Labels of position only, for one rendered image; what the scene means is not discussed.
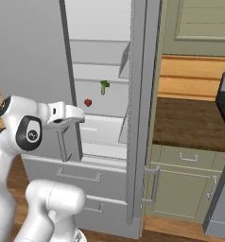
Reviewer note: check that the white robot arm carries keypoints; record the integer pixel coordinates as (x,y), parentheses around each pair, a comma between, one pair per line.
(4,176)

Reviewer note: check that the grey large door bin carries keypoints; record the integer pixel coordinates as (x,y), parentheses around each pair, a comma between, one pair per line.
(124,127)

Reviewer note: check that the grey narrow fridge door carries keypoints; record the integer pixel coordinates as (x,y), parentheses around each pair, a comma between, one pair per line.
(144,78)

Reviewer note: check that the grey tall freezer drawer front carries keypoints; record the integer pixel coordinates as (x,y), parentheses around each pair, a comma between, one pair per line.
(111,179)

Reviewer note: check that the grey and black stove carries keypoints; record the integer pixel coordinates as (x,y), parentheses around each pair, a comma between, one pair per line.
(223,189)

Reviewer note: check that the olive wall cupboard door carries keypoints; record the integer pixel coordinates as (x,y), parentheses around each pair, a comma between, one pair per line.
(199,25)

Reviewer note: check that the green leafy vegetable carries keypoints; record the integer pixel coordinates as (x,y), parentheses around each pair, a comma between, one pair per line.
(104,85)

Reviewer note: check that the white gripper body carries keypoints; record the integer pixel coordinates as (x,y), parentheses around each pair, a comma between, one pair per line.
(75,113)

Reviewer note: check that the grey small door bin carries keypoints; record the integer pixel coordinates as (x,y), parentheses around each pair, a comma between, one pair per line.
(125,64)

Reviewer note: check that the red strawberry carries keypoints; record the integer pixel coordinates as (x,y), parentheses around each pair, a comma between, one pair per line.
(88,102)

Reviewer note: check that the grey wide fridge door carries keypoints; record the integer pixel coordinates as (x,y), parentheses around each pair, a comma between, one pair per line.
(32,47)

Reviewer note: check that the olive base cupboard door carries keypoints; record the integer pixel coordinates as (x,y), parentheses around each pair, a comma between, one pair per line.
(180,192)

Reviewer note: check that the grey fridge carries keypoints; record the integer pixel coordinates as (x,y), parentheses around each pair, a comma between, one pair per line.
(98,60)

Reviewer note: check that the white fridge crisper drawer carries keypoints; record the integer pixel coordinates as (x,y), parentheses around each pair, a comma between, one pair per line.
(101,132)

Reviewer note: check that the olive drawer front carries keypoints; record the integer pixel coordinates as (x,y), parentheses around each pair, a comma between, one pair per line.
(209,157)

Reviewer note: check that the grey low freezer drawer front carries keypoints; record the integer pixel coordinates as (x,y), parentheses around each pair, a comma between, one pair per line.
(114,217)

